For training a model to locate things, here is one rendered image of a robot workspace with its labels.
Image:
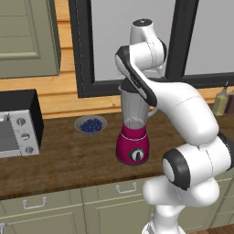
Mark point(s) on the magenta blender with clear jar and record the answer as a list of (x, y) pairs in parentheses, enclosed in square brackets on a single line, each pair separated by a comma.
[(133, 143)]

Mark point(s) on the blueberries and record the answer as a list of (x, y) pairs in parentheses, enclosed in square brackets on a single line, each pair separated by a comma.
[(90, 125)]

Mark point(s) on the silver and black toaster oven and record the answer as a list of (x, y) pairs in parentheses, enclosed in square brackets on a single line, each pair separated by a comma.
[(21, 100)]

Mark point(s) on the yellow oil bottle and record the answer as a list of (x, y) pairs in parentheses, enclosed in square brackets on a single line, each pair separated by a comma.
[(220, 103)]

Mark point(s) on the olive green wall cupboard door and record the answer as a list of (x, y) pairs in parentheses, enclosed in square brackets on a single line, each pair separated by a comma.
[(21, 36)]

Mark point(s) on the dark red bottle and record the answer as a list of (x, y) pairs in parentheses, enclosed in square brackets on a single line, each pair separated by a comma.
[(230, 105)]

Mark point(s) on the black framed window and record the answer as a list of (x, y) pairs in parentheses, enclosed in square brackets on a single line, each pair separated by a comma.
[(82, 45)]

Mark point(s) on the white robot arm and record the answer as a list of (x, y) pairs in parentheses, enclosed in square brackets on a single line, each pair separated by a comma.
[(189, 109)]

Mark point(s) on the grey bowl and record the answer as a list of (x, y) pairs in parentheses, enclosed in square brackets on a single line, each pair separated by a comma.
[(78, 122)]

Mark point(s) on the silver toaster oven knob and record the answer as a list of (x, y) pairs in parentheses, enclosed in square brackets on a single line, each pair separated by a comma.
[(25, 136), (29, 149), (20, 121)]

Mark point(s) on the olive green drawer front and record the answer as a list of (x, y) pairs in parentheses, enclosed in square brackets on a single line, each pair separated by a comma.
[(100, 190), (61, 199)]

